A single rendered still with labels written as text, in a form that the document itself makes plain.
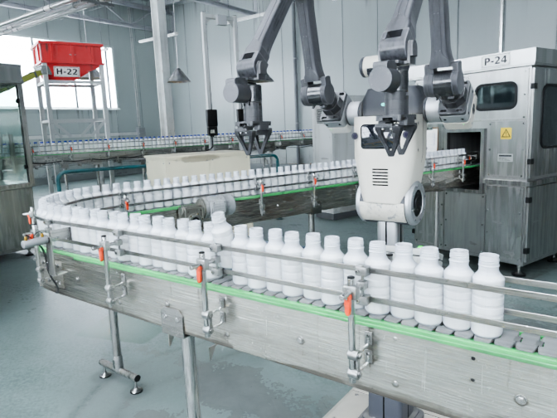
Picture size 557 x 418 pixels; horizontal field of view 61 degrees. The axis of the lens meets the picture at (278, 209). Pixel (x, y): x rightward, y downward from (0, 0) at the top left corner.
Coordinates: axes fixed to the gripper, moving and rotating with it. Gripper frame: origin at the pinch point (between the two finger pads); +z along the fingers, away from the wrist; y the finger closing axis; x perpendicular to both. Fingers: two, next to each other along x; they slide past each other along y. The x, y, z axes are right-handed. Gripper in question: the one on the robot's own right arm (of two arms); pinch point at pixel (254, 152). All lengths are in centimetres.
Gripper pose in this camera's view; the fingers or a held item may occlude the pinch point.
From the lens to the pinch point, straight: 145.5
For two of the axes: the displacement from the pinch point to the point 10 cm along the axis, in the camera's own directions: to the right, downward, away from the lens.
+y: -5.5, 1.5, -8.2
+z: 0.3, 9.9, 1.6
